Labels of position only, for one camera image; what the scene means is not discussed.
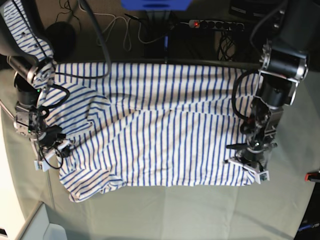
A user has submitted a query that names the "white cable loop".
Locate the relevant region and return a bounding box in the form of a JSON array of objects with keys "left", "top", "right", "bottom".
[{"left": 77, "top": 0, "right": 151, "bottom": 52}]

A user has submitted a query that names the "red clamp at right edge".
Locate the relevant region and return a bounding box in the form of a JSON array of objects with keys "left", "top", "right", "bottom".
[{"left": 304, "top": 171, "right": 320, "bottom": 183}]

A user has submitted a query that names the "black round bag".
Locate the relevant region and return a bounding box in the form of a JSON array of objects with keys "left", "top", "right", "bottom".
[{"left": 45, "top": 21, "right": 76, "bottom": 62}]

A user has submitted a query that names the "white power strip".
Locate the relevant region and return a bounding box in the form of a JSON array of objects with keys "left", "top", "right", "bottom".
[{"left": 188, "top": 19, "right": 245, "bottom": 32}]

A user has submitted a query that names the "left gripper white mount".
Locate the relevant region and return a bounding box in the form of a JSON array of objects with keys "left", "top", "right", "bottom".
[{"left": 224, "top": 142, "right": 278, "bottom": 184}]

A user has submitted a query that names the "blue box overhead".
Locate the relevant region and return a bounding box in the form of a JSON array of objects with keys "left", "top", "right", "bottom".
[{"left": 121, "top": 0, "right": 192, "bottom": 11}]

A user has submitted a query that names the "green table cloth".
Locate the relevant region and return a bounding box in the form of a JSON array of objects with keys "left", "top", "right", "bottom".
[{"left": 0, "top": 71, "right": 320, "bottom": 240}]

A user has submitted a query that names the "blue white striped t-shirt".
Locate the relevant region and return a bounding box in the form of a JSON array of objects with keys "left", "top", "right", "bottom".
[{"left": 2, "top": 0, "right": 265, "bottom": 204}]

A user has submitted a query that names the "white bin at corner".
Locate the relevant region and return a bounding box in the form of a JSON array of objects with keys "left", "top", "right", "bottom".
[{"left": 15, "top": 201, "right": 68, "bottom": 240}]

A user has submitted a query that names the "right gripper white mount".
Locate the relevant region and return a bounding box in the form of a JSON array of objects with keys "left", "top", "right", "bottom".
[{"left": 33, "top": 133, "right": 72, "bottom": 172}]

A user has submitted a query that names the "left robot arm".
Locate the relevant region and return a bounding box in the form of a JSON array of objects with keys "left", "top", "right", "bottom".
[{"left": 228, "top": 0, "right": 320, "bottom": 184}]

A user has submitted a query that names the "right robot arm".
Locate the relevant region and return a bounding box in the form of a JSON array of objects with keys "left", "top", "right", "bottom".
[{"left": 0, "top": 0, "right": 73, "bottom": 165}]

